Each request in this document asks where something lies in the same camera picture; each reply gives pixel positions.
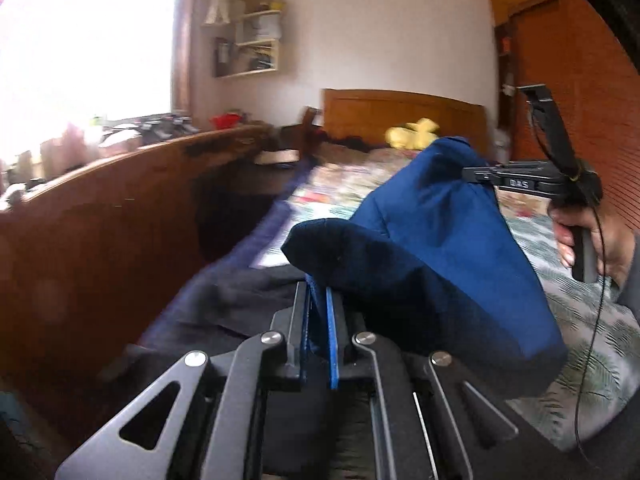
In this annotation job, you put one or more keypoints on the yellow plush toy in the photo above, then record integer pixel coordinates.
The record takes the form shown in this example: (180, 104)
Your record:
(413, 136)

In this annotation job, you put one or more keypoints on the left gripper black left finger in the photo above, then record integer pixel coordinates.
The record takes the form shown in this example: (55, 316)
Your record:
(204, 417)

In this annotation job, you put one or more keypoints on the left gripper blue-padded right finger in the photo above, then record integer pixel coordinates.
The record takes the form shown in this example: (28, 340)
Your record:
(426, 419)

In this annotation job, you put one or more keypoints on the wooden louvered wardrobe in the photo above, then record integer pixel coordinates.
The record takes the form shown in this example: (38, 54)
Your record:
(567, 46)

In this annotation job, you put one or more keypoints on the navy blue suit jacket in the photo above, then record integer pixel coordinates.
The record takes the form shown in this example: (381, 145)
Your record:
(429, 262)

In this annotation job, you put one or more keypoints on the window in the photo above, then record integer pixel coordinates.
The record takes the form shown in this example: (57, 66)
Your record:
(68, 62)

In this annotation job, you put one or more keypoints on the black folded garment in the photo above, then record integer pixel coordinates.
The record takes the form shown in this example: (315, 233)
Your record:
(311, 434)

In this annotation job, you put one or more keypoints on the wooden chair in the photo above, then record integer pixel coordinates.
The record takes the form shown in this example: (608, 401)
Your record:
(304, 136)

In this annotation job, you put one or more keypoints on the wooden bed headboard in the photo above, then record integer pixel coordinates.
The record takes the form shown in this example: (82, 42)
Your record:
(369, 113)

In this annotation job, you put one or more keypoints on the white wall shelf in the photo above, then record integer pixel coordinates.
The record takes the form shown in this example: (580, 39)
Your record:
(251, 48)

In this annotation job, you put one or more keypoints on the red bowl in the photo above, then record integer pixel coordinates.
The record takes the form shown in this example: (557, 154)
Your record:
(226, 121)

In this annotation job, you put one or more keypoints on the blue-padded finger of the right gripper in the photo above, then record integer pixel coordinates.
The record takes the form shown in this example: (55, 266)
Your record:
(481, 175)

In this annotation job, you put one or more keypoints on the leaf and floral bedspread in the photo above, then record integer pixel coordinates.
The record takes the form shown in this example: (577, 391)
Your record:
(602, 372)

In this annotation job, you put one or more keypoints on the person's right hand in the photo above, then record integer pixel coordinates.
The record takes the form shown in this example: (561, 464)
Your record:
(613, 239)

